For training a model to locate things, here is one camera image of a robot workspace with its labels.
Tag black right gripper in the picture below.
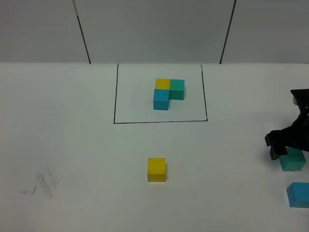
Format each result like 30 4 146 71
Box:
265 106 309 160

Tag white template sheet black outline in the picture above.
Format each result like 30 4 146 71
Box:
113 63 208 124

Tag green template cube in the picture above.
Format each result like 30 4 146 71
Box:
169 79 185 100

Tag blue template cube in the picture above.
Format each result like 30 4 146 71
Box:
153 89 169 110

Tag yellow template cube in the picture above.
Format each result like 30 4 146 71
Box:
155 78 170 90

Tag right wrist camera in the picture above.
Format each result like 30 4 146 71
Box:
291 89 309 108

